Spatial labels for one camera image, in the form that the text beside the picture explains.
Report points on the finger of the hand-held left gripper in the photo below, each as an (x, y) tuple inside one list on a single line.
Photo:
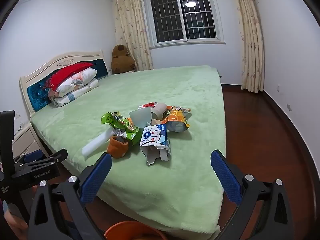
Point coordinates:
[(33, 156), (53, 156)]

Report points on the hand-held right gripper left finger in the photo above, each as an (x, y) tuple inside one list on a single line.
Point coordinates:
[(96, 177)]

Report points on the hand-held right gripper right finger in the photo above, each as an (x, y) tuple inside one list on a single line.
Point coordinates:
[(225, 177)]

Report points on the white plastic tube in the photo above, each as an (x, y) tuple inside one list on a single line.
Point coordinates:
[(96, 145)]

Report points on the orange brown plush sock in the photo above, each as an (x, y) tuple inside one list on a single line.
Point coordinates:
[(117, 147)]

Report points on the green snack packet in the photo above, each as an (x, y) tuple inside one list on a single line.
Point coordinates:
[(126, 130)]

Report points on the orange plastic bucket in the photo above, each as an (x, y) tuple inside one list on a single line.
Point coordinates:
[(132, 231)]

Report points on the blue white carton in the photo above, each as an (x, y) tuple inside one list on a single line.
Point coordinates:
[(155, 140)]

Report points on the translucent plastic cup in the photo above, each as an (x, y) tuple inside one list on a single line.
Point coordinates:
[(140, 117)]

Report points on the person's left hand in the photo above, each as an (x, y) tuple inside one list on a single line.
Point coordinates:
[(15, 225)]

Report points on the white nightstand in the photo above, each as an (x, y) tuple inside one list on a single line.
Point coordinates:
[(25, 141)]

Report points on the cream bed headboard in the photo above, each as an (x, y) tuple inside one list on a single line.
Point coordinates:
[(37, 97)]

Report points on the orange snack bag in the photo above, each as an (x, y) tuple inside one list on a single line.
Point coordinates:
[(176, 121)]

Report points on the red pillow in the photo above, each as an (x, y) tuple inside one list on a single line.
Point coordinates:
[(67, 73)]

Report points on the red white packet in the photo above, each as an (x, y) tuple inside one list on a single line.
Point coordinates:
[(147, 105)]

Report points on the bed with green blanket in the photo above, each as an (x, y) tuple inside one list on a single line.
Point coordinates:
[(160, 100)]

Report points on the brown plush toy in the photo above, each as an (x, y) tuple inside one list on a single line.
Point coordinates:
[(122, 60)]

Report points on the cream floral curtain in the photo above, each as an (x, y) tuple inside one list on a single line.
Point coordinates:
[(130, 25), (251, 42)]

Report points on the barred window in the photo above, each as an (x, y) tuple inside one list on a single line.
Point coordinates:
[(182, 15)]

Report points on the wall socket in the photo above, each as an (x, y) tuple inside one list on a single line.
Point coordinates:
[(18, 116)]

